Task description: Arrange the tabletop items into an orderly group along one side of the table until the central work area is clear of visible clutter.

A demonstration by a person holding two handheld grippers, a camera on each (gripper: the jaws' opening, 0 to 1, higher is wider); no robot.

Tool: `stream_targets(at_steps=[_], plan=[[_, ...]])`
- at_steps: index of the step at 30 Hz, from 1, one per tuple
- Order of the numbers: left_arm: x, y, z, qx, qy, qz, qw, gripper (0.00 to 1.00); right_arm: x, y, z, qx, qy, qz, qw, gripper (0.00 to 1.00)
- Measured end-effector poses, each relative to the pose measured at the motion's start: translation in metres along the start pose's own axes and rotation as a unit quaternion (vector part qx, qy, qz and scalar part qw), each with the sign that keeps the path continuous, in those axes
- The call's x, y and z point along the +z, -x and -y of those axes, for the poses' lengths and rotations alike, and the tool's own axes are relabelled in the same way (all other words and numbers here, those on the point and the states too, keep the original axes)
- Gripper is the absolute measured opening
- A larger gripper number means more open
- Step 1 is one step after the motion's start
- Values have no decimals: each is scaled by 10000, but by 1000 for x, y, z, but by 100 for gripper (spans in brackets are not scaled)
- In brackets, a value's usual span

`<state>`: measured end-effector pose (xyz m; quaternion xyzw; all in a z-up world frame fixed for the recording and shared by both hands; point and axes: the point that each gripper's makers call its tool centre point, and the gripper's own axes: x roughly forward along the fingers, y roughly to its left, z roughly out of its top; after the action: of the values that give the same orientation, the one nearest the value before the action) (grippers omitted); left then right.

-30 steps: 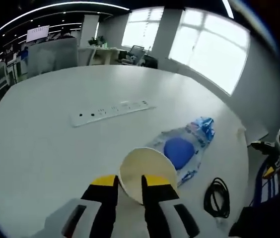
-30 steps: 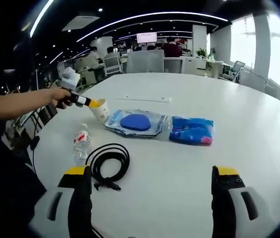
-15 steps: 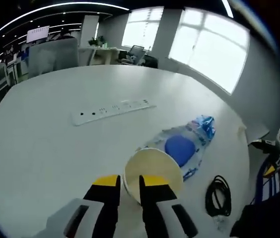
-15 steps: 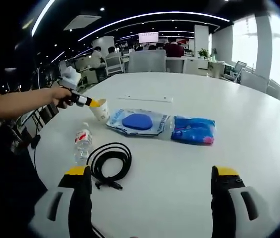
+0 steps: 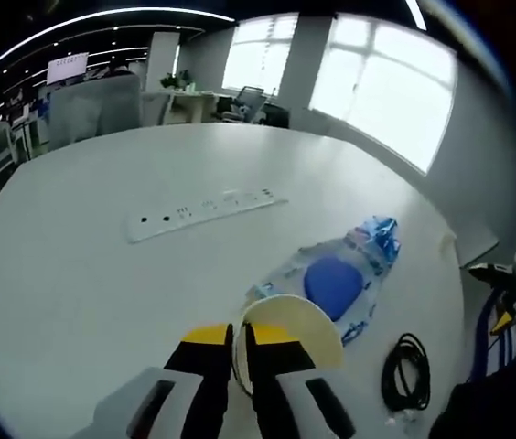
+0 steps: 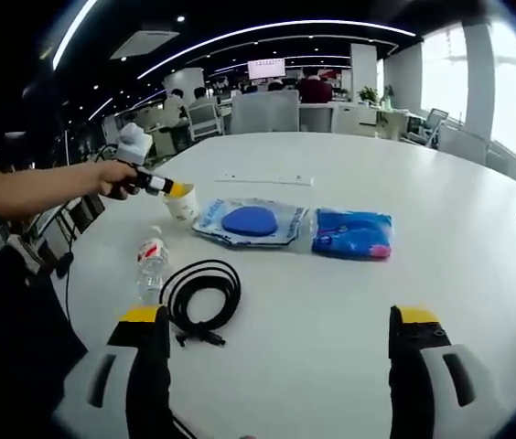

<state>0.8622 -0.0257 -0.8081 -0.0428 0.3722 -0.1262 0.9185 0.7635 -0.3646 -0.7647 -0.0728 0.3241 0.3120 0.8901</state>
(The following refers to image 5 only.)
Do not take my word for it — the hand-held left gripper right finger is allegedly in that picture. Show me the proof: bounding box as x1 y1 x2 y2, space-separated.
243 322 360 439

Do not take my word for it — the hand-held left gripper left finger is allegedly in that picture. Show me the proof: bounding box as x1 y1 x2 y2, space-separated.
68 323 235 439

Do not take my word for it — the white paper cup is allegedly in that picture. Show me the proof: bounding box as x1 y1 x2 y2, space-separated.
232 294 346 400

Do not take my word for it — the black cable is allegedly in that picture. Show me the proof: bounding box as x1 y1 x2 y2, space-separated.
380 332 433 412

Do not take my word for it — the clear blue plastic bag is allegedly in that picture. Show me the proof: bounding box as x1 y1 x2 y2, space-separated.
243 213 401 345

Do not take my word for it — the person's dark clothing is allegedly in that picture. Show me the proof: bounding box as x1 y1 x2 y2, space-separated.
426 273 516 439

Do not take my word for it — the white table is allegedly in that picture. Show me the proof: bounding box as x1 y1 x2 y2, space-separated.
0 121 468 439

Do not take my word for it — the white table socket panel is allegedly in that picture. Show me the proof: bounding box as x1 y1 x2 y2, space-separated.
124 186 289 246

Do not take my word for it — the large window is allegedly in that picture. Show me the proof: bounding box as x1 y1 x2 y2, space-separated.
220 12 459 176

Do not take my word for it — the white office desk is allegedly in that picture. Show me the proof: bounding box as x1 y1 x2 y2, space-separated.
141 89 232 127

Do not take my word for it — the grey mesh office chair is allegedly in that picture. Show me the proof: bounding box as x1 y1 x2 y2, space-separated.
221 85 269 123

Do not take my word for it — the green potted plant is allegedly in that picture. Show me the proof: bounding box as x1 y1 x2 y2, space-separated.
160 70 194 93

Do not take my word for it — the wall display screen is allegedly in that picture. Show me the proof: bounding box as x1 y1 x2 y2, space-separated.
47 53 90 86

